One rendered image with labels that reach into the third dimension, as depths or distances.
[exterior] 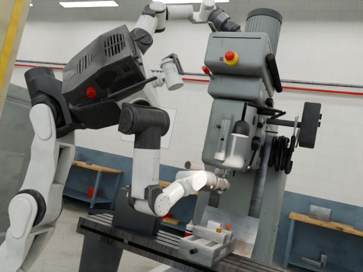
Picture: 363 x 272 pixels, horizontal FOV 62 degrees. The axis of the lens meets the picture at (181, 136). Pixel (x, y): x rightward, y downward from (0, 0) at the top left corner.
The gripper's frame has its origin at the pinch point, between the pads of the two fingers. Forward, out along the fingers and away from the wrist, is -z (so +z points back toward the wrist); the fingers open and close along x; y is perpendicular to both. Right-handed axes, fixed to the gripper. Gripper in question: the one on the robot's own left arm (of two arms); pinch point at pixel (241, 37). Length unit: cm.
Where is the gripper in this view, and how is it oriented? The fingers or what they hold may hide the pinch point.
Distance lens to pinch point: 160.3
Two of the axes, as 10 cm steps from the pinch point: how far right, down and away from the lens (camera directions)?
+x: -1.5, -1.2, -9.8
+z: -7.4, -6.5, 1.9
